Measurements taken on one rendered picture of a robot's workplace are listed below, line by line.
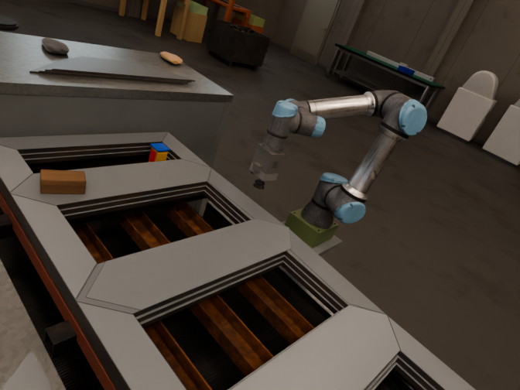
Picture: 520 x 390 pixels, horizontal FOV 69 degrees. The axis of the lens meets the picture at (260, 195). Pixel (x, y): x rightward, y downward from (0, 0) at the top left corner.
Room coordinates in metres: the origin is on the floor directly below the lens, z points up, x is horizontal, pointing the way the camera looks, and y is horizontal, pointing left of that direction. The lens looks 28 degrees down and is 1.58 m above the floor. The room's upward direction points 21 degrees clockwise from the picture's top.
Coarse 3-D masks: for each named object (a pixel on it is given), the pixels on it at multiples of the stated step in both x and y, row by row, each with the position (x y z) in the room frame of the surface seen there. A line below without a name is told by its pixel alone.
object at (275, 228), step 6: (264, 222) 1.17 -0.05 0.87; (270, 222) 1.19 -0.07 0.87; (270, 228) 1.15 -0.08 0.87; (276, 228) 1.16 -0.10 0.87; (282, 228) 1.18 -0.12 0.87; (276, 234) 1.12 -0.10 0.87; (282, 234) 1.14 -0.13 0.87; (288, 234) 1.15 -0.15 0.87; (282, 240) 1.11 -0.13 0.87; (288, 240) 1.12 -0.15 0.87
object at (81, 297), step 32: (32, 160) 1.08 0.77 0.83; (64, 160) 1.16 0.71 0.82; (160, 192) 1.14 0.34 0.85; (192, 192) 1.25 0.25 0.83; (288, 256) 1.05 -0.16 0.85; (64, 288) 0.61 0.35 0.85; (224, 288) 0.82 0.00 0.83; (320, 288) 0.95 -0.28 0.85; (96, 352) 0.51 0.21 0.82; (416, 384) 0.74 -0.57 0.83
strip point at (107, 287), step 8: (104, 264) 0.71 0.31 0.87; (104, 272) 0.68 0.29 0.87; (112, 272) 0.69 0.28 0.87; (96, 280) 0.65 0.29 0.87; (104, 280) 0.66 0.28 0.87; (112, 280) 0.67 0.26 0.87; (120, 280) 0.68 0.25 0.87; (96, 288) 0.63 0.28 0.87; (104, 288) 0.64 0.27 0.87; (112, 288) 0.65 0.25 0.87; (120, 288) 0.65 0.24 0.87; (88, 296) 0.60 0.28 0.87; (96, 296) 0.61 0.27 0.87; (104, 296) 0.61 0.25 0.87; (112, 296) 0.62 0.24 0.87; (120, 296) 0.63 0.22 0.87; (128, 296) 0.64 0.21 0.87; (120, 304) 0.61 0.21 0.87; (128, 304) 0.62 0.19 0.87; (136, 304) 0.63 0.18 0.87
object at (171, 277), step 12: (144, 252) 0.80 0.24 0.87; (156, 252) 0.82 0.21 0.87; (156, 264) 0.78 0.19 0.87; (168, 264) 0.79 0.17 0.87; (156, 276) 0.73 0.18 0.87; (168, 276) 0.75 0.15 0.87; (180, 276) 0.76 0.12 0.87; (168, 288) 0.71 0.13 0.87; (180, 288) 0.72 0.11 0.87; (192, 288) 0.74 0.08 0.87
